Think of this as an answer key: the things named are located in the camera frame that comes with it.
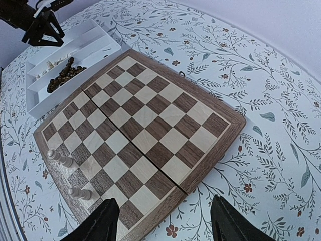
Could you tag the wooden chess board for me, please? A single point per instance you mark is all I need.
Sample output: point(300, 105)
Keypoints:
point(141, 134)

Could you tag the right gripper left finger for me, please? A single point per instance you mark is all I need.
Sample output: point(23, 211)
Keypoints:
point(101, 224)

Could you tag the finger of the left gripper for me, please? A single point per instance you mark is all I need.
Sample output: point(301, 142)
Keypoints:
point(35, 29)
point(51, 28)

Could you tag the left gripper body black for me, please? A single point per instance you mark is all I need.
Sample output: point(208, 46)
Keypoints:
point(19, 14)

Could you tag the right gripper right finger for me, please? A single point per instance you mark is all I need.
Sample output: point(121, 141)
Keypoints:
point(229, 224)

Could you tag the pile of dark chess pieces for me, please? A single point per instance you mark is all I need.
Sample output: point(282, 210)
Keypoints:
point(65, 75)

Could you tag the light chess king piece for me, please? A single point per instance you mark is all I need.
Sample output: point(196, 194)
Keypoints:
point(54, 155)

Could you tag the pile of light chess pieces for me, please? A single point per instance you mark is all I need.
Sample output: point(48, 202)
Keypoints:
point(50, 65)

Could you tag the floral patterned table mat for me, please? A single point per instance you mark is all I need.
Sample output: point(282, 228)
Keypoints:
point(271, 173)

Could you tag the white plastic compartment tray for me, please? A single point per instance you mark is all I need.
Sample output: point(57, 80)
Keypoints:
point(54, 73)

